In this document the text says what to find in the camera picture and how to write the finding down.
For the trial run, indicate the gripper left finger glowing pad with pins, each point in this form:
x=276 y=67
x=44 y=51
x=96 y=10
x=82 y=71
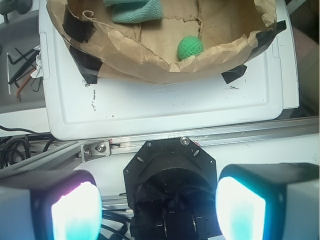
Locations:
x=49 y=205

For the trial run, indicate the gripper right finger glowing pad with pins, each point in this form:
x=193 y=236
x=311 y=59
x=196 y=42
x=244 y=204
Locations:
x=275 y=201

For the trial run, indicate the green dimpled ball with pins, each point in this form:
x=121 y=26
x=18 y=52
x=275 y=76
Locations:
x=189 y=46

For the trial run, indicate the white plastic board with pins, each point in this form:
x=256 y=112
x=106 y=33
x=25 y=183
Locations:
x=111 y=107

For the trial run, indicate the orange bent tool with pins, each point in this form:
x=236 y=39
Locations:
x=21 y=88

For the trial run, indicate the grey tool tray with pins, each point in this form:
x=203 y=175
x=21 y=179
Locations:
x=18 y=38

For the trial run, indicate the black hex keys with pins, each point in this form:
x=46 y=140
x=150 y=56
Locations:
x=18 y=65

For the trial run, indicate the brown paper bag tray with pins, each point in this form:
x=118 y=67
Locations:
x=232 y=32

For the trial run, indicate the teal folded cloth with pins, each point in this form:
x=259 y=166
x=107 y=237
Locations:
x=134 y=11

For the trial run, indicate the aluminium frame rail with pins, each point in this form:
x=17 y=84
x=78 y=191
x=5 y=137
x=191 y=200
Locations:
x=274 y=141

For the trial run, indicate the metal corner bracket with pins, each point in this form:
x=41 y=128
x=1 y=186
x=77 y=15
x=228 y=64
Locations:
x=95 y=148

